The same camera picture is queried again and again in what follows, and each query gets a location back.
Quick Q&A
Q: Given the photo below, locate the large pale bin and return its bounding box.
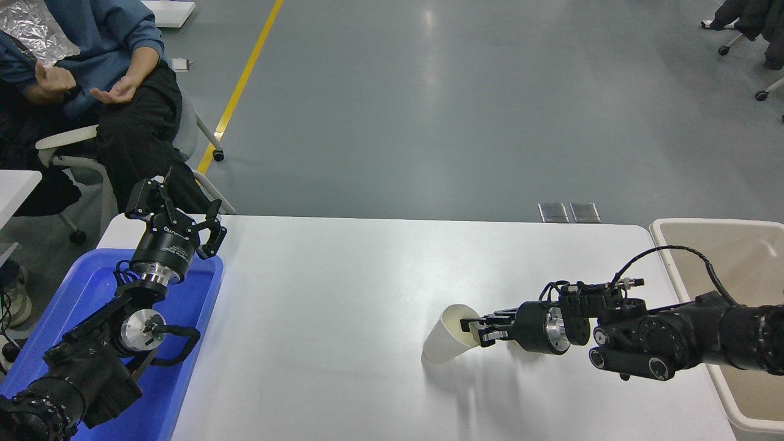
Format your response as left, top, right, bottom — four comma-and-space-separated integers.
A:
649, 218, 784, 434

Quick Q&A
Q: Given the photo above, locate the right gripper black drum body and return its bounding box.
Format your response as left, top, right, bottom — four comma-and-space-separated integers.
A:
511, 300, 553, 355

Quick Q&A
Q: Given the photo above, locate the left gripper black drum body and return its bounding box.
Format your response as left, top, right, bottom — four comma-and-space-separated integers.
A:
130, 220, 200, 275

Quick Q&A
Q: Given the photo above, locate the blue plastic tray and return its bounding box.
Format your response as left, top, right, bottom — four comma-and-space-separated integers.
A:
0, 247, 224, 441

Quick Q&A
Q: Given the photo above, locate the person's left hand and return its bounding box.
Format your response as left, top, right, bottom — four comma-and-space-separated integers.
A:
90, 75, 140, 105

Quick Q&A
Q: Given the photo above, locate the person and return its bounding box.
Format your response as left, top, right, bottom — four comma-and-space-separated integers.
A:
0, 0, 215, 215

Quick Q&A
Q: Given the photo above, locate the white office chair base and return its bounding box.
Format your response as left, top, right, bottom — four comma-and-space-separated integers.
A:
755, 77, 784, 123

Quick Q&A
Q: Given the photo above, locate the pale grey office chair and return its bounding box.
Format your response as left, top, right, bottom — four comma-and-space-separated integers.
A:
35, 92, 238, 246

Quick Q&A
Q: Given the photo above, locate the pale shoe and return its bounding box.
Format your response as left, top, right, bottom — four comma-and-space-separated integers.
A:
0, 260, 32, 327

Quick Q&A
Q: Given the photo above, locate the white side table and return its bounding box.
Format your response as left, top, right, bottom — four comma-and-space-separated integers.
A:
0, 170, 43, 267

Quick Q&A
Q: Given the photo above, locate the white flat panel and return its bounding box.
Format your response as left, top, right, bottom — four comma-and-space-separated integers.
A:
142, 0, 197, 29

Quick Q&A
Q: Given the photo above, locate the silver foil tray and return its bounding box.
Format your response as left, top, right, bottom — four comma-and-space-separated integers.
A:
0, 0, 81, 67

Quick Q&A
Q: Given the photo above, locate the person's right hand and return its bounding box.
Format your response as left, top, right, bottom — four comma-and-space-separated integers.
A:
34, 60, 78, 96

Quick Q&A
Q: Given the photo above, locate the black cable bundle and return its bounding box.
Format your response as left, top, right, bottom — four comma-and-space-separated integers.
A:
0, 288, 28, 374

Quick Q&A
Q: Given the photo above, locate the white paper cup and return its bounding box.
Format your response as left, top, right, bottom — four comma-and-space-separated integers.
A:
421, 304, 481, 364

